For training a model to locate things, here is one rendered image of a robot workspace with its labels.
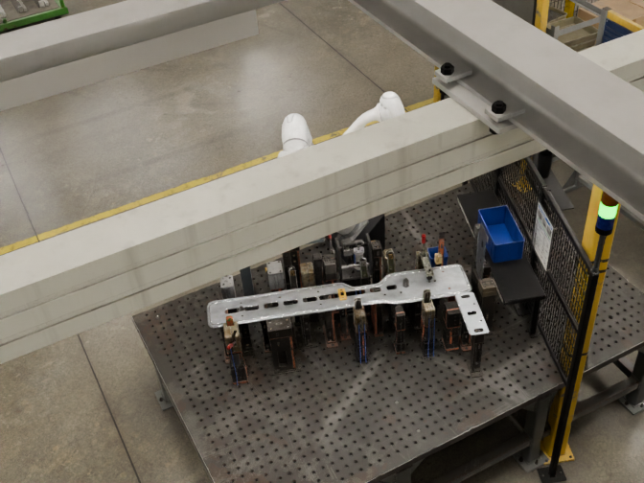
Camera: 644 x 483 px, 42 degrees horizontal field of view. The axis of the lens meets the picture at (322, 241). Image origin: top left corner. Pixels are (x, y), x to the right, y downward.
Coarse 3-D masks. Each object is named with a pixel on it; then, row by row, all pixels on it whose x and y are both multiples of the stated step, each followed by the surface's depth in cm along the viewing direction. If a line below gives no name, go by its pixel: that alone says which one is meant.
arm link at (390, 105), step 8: (384, 96) 414; (392, 96) 413; (384, 104) 414; (392, 104) 413; (400, 104) 415; (368, 112) 421; (376, 112) 418; (384, 112) 415; (392, 112) 415; (400, 112) 416; (360, 120) 422; (368, 120) 421; (376, 120) 421; (384, 120) 418; (352, 128) 425
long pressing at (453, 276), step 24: (456, 264) 448; (312, 288) 442; (336, 288) 440; (360, 288) 439; (384, 288) 438; (408, 288) 437; (432, 288) 436; (456, 288) 435; (216, 312) 433; (240, 312) 432; (264, 312) 430; (288, 312) 429; (312, 312) 429
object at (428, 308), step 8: (424, 304) 422; (432, 304) 422; (424, 312) 423; (432, 312) 420; (424, 320) 426; (432, 320) 423; (424, 328) 432; (432, 328) 429; (424, 336) 436; (424, 344) 437; (432, 344) 436; (424, 352) 439; (432, 352) 440
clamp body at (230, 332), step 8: (224, 328) 416; (232, 328) 415; (224, 336) 412; (232, 336) 413; (240, 336) 423; (240, 344) 416; (232, 352) 418; (240, 352) 419; (232, 360) 430; (240, 360) 427; (232, 368) 428; (240, 368) 428; (232, 376) 431; (240, 376) 432; (232, 384) 434
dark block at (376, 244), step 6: (372, 246) 446; (378, 246) 446; (372, 252) 448; (378, 252) 447; (372, 258) 454; (378, 258) 449; (378, 264) 453; (378, 270) 455; (372, 276) 466; (378, 276) 458; (378, 282) 461
